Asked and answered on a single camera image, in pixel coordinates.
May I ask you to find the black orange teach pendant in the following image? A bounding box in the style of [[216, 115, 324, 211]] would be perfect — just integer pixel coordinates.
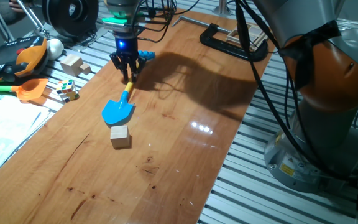
[[0, 35, 49, 85]]

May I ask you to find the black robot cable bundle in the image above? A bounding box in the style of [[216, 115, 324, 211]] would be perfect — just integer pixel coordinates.
[[134, 0, 358, 181]]

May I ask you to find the large wooden block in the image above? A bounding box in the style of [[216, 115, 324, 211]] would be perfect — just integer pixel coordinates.
[[60, 54, 84, 77]]

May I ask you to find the white ball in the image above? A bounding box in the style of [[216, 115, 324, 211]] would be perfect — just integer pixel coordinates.
[[47, 38, 65, 61]]

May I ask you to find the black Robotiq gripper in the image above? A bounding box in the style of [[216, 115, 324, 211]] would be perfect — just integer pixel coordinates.
[[109, 29, 146, 83]]

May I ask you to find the brown wooden board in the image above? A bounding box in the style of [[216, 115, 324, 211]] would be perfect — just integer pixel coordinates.
[[0, 7, 282, 224]]

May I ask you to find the tiny wooden block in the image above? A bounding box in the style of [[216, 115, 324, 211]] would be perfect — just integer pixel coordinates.
[[79, 63, 92, 76]]

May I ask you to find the person's bare hand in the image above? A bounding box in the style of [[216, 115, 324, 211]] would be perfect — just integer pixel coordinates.
[[9, 0, 29, 13]]

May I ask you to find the black round spool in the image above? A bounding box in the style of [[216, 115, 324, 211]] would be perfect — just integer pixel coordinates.
[[41, 0, 99, 40]]

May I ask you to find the white paper stack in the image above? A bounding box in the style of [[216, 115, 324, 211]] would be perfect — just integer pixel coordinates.
[[0, 95, 55, 184]]

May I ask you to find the aluminium frame post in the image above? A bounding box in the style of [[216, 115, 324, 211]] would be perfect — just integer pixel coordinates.
[[211, 0, 233, 17]]

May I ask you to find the black C-clamp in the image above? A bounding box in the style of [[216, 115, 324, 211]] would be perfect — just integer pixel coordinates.
[[171, 15, 269, 62]]

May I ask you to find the blue yellow toy shovel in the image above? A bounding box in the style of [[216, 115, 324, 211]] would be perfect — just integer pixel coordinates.
[[101, 49, 157, 126]]

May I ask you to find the orange green toy shovel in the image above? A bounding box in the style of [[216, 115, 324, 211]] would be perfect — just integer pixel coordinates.
[[0, 78, 49, 101]]

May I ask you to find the small light wooden cube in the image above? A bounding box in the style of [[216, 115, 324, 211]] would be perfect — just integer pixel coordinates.
[[109, 125, 131, 149]]

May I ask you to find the wooden window frame model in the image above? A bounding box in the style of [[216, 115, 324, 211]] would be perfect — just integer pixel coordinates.
[[225, 22, 269, 50]]

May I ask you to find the Rubik's cube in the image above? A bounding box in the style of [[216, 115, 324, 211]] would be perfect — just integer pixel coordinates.
[[55, 79, 80, 103]]

